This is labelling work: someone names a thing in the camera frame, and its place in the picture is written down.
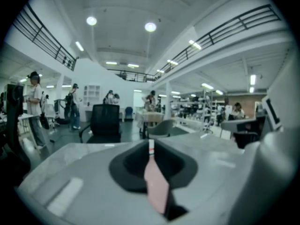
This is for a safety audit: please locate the white desk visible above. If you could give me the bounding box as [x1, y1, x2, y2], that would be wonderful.
[0, 113, 36, 150]

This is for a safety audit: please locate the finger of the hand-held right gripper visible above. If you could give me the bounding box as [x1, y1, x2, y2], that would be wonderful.
[220, 117, 265, 136]

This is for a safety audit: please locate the pink big plate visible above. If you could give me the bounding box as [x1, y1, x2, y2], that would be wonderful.
[143, 139, 170, 215]

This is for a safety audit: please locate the black mesh armchair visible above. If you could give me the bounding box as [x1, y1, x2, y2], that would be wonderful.
[79, 104, 123, 144]

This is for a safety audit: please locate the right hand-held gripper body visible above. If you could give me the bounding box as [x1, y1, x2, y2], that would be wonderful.
[233, 94, 282, 150]

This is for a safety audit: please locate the dark blue chair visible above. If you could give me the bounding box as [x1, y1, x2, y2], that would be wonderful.
[124, 106, 134, 121]

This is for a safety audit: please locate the black mezzanine railing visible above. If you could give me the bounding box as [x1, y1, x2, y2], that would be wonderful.
[11, 2, 77, 72]
[156, 4, 282, 74]
[106, 68, 157, 83]

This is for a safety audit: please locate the white cubby shelf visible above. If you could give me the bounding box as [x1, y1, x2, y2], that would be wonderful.
[83, 85, 101, 105]

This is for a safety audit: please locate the checkered cloth table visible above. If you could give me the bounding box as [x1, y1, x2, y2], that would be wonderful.
[135, 111, 165, 128]

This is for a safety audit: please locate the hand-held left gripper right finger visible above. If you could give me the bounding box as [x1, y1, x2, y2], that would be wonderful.
[154, 139, 256, 221]

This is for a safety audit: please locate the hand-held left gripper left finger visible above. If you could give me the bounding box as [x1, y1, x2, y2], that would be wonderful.
[20, 139, 150, 218]

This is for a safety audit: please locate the black office chair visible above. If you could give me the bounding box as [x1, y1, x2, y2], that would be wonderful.
[4, 83, 31, 173]

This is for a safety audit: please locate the grey shell chair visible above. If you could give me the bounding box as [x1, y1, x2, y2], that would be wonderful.
[147, 119, 176, 140]

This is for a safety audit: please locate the white metal storage rack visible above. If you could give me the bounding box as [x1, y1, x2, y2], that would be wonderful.
[172, 88, 227, 135]

